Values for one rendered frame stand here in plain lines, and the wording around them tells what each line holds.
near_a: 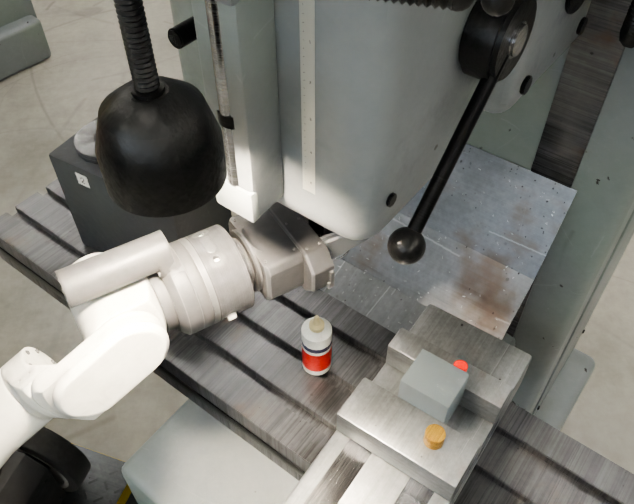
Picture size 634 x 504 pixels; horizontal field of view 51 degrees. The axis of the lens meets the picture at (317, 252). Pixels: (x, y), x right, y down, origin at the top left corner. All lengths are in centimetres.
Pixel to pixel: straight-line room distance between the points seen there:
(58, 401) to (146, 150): 30
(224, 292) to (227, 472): 39
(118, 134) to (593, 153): 71
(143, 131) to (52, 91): 290
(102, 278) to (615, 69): 63
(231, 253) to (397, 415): 28
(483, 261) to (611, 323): 130
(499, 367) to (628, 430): 126
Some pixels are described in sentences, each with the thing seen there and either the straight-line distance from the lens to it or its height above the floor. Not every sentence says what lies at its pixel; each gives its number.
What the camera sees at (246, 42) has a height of 149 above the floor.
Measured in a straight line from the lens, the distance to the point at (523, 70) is 62.
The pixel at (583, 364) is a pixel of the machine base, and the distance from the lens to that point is 192.
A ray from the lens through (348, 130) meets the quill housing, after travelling 46.
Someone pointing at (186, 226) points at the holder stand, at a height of 106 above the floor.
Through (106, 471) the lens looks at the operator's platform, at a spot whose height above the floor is 40.
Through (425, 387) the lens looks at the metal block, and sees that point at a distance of 75.
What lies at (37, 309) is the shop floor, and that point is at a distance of 233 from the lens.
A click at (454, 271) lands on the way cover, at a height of 93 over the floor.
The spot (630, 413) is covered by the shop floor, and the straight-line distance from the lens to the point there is 214.
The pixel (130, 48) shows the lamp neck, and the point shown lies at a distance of 36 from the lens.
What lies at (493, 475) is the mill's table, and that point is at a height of 93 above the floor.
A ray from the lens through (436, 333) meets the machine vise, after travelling 88.
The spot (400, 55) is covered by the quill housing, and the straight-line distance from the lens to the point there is 43.
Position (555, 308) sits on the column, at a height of 84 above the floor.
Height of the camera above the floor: 171
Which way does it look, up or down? 48 degrees down
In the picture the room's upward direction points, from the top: straight up
